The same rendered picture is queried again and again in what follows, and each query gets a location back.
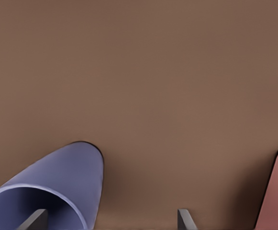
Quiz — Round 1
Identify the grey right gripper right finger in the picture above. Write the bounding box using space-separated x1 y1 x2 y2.
177 208 198 230

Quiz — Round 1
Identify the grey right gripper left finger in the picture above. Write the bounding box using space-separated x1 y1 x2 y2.
16 208 49 230

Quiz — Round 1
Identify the blue cup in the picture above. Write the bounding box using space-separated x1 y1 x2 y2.
0 141 104 230

